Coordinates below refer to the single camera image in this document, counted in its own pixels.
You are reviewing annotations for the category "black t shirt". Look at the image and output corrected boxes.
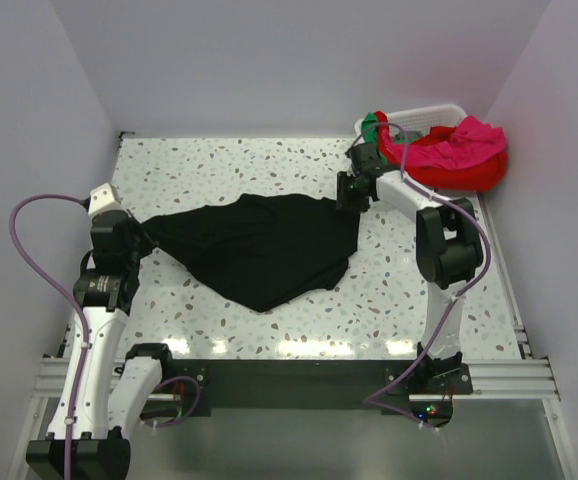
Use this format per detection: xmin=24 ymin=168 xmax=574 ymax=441
xmin=143 ymin=194 xmax=360 ymax=313

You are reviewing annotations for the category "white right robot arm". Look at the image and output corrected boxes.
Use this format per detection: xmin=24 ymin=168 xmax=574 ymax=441
xmin=337 ymin=143 xmax=484 ymax=393

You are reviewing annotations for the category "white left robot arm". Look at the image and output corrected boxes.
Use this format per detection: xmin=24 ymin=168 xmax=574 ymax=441
xmin=26 ymin=210 xmax=176 ymax=479

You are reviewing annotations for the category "green t shirt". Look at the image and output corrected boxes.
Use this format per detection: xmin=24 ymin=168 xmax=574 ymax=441
xmin=360 ymin=112 xmax=381 ymax=144

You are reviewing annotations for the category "white plastic laundry basket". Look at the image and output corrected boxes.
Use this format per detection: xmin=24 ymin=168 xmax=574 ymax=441
xmin=370 ymin=104 xmax=467 ymax=142

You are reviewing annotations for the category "red t shirt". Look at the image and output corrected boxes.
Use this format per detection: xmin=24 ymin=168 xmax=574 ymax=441
xmin=373 ymin=116 xmax=508 ymax=192

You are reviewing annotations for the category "pink t shirt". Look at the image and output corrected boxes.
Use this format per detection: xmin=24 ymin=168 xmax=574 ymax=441
xmin=405 ymin=116 xmax=507 ymax=171

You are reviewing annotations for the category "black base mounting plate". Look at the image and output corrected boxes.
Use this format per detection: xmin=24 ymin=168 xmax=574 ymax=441
xmin=140 ymin=359 xmax=474 ymax=426

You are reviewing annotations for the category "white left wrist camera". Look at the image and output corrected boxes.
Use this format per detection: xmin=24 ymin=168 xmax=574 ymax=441
xmin=87 ymin=183 xmax=123 ymax=219

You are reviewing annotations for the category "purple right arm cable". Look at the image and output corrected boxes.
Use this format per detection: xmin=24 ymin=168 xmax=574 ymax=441
xmin=344 ymin=121 xmax=493 ymax=419

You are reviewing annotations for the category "aluminium frame rail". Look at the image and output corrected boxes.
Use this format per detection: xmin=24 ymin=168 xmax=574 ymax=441
xmin=32 ymin=358 xmax=560 ymax=400

